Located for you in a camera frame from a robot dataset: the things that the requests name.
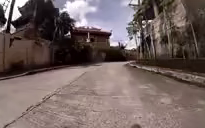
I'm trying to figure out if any grey concrete road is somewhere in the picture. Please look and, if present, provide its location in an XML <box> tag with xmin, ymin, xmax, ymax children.
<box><xmin>0</xmin><ymin>61</ymin><xmax>205</xmax><ymax>128</ymax></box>

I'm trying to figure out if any utility pole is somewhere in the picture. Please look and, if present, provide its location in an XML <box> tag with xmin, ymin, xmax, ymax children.
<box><xmin>128</xmin><ymin>0</ymin><xmax>146</xmax><ymax>60</ymax></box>

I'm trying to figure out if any dark wall with bushes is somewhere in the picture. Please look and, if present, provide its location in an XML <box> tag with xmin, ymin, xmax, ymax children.
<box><xmin>53</xmin><ymin>46</ymin><xmax>128</xmax><ymax>63</ymax></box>

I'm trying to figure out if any row of thin trees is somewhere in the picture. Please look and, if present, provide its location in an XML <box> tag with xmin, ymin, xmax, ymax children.
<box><xmin>126</xmin><ymin>0</ymin><xmax>205</xmax><ymax>61</ymax></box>

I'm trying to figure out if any dark raised kerb strip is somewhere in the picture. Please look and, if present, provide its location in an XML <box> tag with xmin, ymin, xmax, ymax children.
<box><xmin>0</xmin><ymin>63</ymin><xmax>74</xmax><ymax>83</ymax></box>

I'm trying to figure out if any pale rough kerb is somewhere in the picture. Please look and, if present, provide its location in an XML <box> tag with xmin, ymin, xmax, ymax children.
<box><xmin>126</xmin><ymin>61</ymin><xmax>205</xmax><ymax>89</ymax></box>

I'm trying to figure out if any beige perimeter wall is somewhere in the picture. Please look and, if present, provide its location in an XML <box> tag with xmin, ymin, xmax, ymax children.
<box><xmin>0</xmin><ymin>30</ymin><xmax>54</xmax><ymax>74</ymax></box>

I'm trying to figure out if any red-roofed house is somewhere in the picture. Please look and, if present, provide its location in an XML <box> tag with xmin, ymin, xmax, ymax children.
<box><xmin>70</xmin><ymin>25</ymin><xmax>113</xmax><ymax>49</ymax></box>

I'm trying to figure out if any dark leaning pole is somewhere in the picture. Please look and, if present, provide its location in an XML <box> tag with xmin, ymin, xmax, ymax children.
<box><xmin>4</xmin><ymin>0</ymin><xmax>17</xmax><ymax>34</ymax></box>

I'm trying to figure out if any dark tall building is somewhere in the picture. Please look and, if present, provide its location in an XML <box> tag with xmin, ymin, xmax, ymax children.
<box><xmin>11</xmin><ymin>0</ymin><xmax>59</xmax><ymax>41</ymax></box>

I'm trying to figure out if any palm tree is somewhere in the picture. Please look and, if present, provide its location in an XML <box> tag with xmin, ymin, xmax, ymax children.
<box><xmin>51</xmin><ymin>11</ymin><xmax>77</xmax><ymax>64</ymax></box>

